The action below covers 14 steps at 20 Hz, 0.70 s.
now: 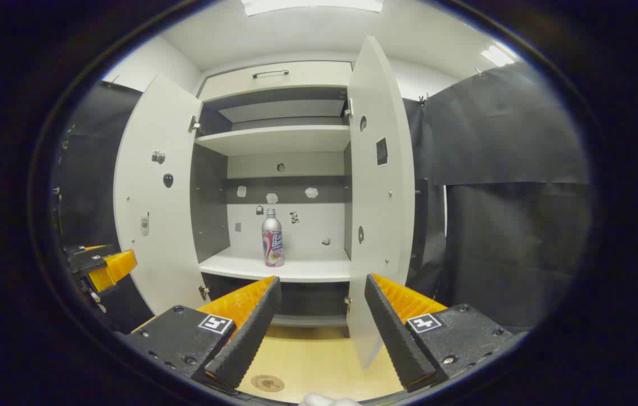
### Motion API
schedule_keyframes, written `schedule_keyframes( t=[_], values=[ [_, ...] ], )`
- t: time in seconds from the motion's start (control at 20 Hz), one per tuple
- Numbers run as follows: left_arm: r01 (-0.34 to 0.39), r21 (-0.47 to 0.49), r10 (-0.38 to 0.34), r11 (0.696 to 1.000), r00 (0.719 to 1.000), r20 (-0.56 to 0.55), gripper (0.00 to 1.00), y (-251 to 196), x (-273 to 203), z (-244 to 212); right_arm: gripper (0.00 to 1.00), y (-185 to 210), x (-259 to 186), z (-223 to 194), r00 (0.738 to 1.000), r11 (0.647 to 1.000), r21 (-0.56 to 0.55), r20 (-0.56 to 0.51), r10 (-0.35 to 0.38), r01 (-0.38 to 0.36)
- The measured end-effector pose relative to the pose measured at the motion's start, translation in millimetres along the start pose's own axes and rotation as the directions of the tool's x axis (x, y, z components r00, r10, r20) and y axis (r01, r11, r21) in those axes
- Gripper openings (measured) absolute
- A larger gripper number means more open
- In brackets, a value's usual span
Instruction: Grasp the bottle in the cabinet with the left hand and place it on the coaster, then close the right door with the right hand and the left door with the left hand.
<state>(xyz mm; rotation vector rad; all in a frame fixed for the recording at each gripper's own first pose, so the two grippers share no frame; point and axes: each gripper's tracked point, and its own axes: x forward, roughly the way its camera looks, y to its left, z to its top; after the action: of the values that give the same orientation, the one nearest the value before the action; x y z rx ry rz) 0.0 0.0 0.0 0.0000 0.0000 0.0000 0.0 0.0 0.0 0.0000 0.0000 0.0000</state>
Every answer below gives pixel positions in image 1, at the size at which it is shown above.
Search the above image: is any round brown coaster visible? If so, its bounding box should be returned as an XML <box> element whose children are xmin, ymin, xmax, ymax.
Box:
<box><xmin>250</xmin><ymin>374</ymin><xmax>286</xmax><ymax>393</ymax></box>

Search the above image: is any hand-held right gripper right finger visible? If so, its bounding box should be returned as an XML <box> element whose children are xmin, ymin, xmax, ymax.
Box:
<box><xmin>364</xmin><ymin>273</ymin><xmax>515</xmax><ymax>394</ymax></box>

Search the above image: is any white cabinet drawer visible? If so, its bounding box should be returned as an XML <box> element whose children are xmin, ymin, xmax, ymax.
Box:
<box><xmin>198</xmin><ymin>61</ymin><xmax>353</xmax><ymax>102</ymax></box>

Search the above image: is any white cabinet door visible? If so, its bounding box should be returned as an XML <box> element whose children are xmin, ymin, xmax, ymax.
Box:
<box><xmin>346</xmin><ymin>36</ymin><xmax>417</xmax><ymax>370</ymax></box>
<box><xmin>113</xmin><ymin>74</ymin><xmax>210</xmax><ymax>317</ymax></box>

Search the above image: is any ceiling light panel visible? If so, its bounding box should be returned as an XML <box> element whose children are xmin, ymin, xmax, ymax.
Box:
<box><xmin>480</xmin><ymin>45</ymin><xmax>517</xmax><ymax>67</ymax></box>
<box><xmin>240</xmin><ymin>0</ymin><xmax>384</xmax><ymax>16</ymax></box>

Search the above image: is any black backdrop cloth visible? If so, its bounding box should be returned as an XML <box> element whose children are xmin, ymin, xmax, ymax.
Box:
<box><xmin>402</xmin><ymin>61</ymin><xmax>593</xmax><ymax>333</ymax></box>

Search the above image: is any white cabinet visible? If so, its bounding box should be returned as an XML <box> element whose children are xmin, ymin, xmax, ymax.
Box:
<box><xmin>189</xmin><ymin>60</ymin><xmax>353</xmax><ymax>339</ymax></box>

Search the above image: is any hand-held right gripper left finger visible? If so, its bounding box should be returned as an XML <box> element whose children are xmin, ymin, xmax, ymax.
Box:
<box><xmin>121</xmin><ymin>275</ymin><xmax>282</xmax><ymax>394</ymax></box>

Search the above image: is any silver bottle with pink label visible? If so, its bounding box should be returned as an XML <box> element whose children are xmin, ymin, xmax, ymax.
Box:
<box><xmin>262</xmin><ymin>209</ymin><xmax>285</xmax><ymax>268</ymax></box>

